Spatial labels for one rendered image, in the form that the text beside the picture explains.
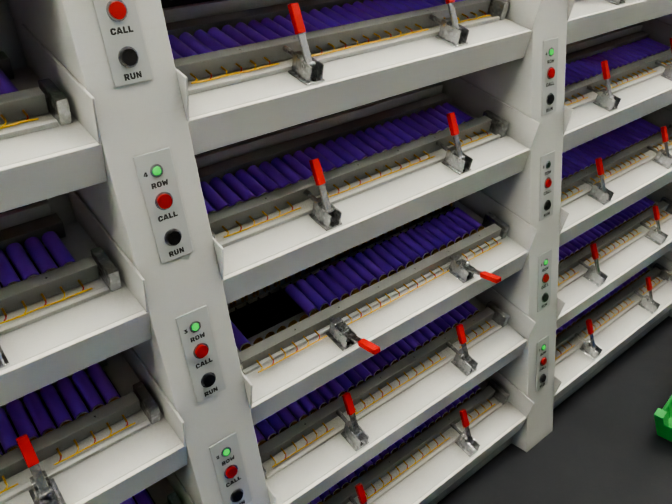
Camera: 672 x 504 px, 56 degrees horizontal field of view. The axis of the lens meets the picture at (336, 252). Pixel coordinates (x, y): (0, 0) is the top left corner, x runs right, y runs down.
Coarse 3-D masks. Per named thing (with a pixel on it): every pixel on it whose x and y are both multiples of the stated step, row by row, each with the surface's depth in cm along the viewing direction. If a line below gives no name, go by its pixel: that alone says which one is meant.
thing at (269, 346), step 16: (464, 240) 112; (480, 240) 113; (496, 240) 115; (432, 256) 108; (448, 256) 108; (400, 272) 104; (416, 272) 104; (432, 272) 106; (368, 288) 100; (384, 288) 100; (416, 288) 103; (336, 304) 96; (352, 304) 97; (384, 304) 100; (304, 320) 93; (320, 320) 94; (272, 336) 90; (288, 336) 90; (304, 336) 92; (240, 352) 87; (256, 352) 88; (272, 352) 90
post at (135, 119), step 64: (64, 0) 57; (64, 64) 63; (128, 128) 64; (128, 192) 65; (192, 192) 70; (128, 256) 69; (192, 256) 72; (192, 384) 77; (192, 448) 79; (256, 448) 86
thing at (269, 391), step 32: (480, 192) 120; (512, 224) 116; (352, 256) 109; (480, 256) 113; (512, 256) 114; (448, 288) 105; (480, 288) 111; (288, 320) 96; (352, 320) 98; (384, 320) 98; (416, 320) 101; (288, 352) 91; (320, 352) 92; (352, 352) 93; (256, 384) 86; (288, 384) 87; (320, 384) 92; (256, 416) 86
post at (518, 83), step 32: (544, 0) 99; (544, 32) 101; (512, 64) 104; (512, 96) 107; (544, 128) 108; (512, 192) 114; (544, 224) 116; (512, 288) 122; (544, 320) 126; (544, 416) 136
